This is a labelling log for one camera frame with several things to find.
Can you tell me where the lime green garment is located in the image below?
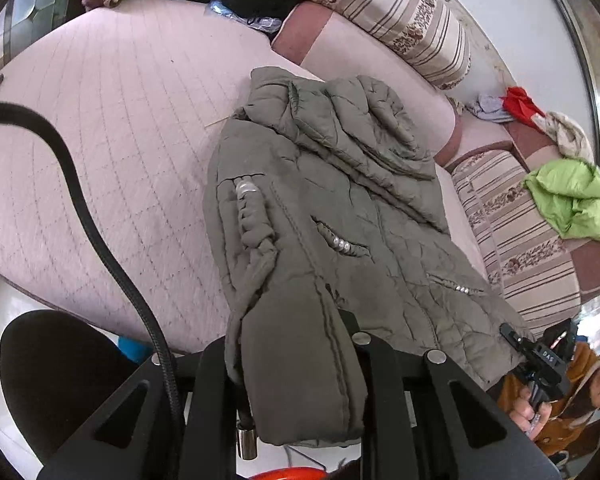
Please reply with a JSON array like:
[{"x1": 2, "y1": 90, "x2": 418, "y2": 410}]
[{"x1": 524, "y1": 158, "x2": 600, "y2": 242}]

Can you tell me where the olive green puffer jacket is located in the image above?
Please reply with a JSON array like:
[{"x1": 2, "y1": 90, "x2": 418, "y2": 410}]
[{"x1": 204, "y1": 67, "x2": 526, "y2": 445}]

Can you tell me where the cream crumpled cloth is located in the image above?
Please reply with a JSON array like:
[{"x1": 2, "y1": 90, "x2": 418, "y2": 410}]
[{"x1": 531, "y1": 112, "x2": 595, "y2": 165}]

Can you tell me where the person's right hand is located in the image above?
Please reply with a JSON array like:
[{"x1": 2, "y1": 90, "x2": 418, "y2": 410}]
[{"x1": 508, "y1": 387, "x2": 552, "y2": 441}]

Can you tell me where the thin wooden stick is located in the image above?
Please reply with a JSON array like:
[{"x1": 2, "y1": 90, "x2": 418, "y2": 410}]
[{"x1": 204, "y1": 115, "x2": 230, "y2": 129}]

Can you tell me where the pink bolster cushion centre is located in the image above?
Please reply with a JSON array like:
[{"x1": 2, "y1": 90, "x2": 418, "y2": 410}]
[{"x1": 272, "y1": 1, "x2": 463, "y2": 167}]

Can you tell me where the striped floral pillow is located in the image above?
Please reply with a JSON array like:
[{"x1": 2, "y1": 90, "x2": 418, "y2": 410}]
[
  {"x1": 452, "y1": 150, "x2": 581, "y2": 336},
  {"x1": 310, "y1": 0, "x2": 471, "y2": 90}
]

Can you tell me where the pink quilted round bed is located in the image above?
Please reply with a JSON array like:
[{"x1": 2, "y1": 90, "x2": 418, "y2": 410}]
[{"x1": 0, "y1": 0, "x2": 318, "y2": 351}]

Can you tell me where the black braided cable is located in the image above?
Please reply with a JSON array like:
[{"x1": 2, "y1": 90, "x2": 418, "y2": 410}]
[{"x1": 0, "y1": 101, "x2": 184, "y2": 426}]

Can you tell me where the blue plastic bag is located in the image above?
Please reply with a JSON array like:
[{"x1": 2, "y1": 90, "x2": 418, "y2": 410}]
[{"x1": 206, "y1": 0, "x2": 283, "y2": 36}]

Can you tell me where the striped floral pillow left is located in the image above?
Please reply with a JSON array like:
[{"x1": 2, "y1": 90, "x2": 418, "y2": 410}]
[{"x1": 310, "y1": 0, "x2": 471, "y2": 90}]

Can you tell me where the black round stool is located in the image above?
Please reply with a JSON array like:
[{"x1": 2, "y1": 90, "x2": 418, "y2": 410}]
[{"x1": 0, "y1": 310, "x2": 137, "y2": 463}]

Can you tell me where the pink bolster cushion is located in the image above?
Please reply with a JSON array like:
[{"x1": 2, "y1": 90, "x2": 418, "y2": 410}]
[
  {"x1": 449, "y1": 112, "x2": 600, "y2": 318},
  {"x1": 272, "y1": 1, "x2": 463, "y2": 167}
]

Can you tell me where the striped floral pillow right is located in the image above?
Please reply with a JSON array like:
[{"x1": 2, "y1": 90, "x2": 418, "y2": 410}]
[{"x1": 452, "y1": 150, "x2": 581, "y2": 336}]

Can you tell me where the stained glass window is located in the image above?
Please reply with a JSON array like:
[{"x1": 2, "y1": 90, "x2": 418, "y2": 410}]
[{"x1": 0, "y1": 0, "x2": 85, "y2": 70}]

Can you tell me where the red cloth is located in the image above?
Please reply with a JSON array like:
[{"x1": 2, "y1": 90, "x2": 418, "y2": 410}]
[{"x1": 502, "y1": 87, "x2": 546, "y2": 133}]

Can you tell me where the pink bolster cushion right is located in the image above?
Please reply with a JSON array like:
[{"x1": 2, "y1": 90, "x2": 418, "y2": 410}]
[{"x1": 449, "y1": 112, "x2": 600, "y2": 318}]

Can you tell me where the grey blue cloth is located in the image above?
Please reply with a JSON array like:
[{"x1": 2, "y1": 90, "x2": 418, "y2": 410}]
[{"x1": 466, "y1": 93, "x2": 515, "y2": 124}]

